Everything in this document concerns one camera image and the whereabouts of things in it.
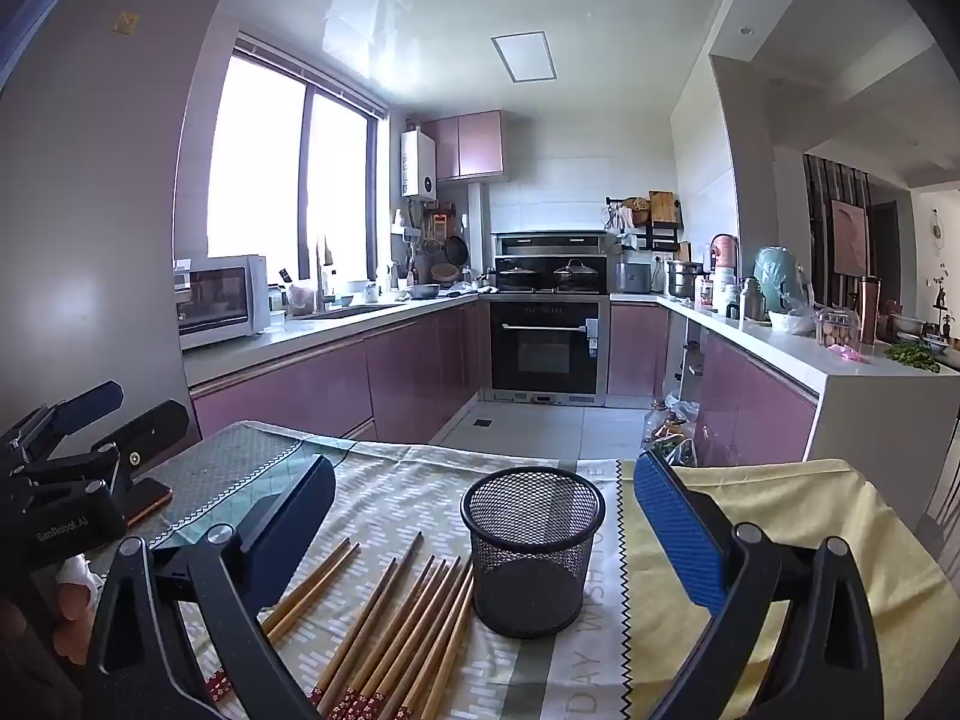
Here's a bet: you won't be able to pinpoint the patterned tablecloth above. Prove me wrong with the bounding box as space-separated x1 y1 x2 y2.
127 420 638 720

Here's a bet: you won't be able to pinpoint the pink wall cabinet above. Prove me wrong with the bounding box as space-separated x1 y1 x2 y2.
420 110 505 182

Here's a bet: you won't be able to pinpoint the white toaster oven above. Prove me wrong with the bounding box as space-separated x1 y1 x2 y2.
174 255 272 352

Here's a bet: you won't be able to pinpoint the dark smartphone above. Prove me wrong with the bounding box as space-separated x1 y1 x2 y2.
124 476 175 530

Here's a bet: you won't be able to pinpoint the teal air fryer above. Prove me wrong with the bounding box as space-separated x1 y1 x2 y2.
752 246 812 314

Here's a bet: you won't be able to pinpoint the framed wall picture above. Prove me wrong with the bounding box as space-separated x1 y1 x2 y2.
829 199 871 277

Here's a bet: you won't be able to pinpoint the black wall rack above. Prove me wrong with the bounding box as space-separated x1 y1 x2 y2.
604 191 685 254

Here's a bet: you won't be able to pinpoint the pink base cabinet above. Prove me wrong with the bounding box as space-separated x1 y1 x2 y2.
187 296 485 447
607 300 818 470

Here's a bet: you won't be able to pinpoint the grey chair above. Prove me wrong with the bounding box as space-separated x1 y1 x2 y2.
916 435 960 563

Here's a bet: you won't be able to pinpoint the brown tumbler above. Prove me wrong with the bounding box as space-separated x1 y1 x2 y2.
860 276 880 346

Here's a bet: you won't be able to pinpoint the bunch of wooden chopsticks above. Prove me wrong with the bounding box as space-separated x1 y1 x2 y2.
202 531 481 720

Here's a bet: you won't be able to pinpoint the built-in black oven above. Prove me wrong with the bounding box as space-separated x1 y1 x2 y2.
480 294 610 406

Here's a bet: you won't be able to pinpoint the clear cookie container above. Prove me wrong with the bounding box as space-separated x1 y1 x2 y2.
816 307 860 352

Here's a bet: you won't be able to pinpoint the plastic bag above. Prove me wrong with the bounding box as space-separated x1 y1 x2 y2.
641 420 702 467

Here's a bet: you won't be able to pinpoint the white water heater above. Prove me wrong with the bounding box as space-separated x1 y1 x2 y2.
400 129 438 201

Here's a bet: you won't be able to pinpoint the steel steamer pot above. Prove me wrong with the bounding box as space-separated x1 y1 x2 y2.
666 260 704 299

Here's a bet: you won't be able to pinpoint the black stove hood unit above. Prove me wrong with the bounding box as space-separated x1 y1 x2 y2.
491 231 610 293

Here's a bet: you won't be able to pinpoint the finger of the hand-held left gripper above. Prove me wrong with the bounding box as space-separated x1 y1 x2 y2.
15 400 190 497
0 381 125 466

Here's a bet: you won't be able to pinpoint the yellow tablecloth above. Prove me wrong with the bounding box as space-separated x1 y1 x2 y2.
615 457 946 720

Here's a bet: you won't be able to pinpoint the ceiling light panel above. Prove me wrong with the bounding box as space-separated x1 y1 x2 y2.
491 31 560 83

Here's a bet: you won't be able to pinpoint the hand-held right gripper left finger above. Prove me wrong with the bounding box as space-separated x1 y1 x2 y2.
86 454 338 720

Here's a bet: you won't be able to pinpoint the kitchen sink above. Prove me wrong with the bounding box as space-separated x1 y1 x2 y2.
300 302 383 320

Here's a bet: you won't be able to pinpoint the black mesh cup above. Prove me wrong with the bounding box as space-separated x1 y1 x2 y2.
460 466 607 640

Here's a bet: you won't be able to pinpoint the green vegetables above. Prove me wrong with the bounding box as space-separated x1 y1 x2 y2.
885 341 942 374

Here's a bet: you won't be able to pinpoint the grey refrigerator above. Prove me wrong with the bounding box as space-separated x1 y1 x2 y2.
0 0 235 466

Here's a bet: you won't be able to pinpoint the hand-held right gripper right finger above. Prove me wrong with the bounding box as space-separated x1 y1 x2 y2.
632 450 886 720

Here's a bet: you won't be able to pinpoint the white kitchen countertop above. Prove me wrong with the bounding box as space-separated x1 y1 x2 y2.
180 286 960 391

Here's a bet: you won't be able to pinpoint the person's left hand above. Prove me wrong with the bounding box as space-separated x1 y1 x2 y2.
49 555 104 662

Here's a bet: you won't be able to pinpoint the steel faucet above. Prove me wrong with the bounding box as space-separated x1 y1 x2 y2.
315 236 336 312

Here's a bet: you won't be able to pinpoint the kitchen window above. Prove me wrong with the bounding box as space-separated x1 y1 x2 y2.
206 34 391 282

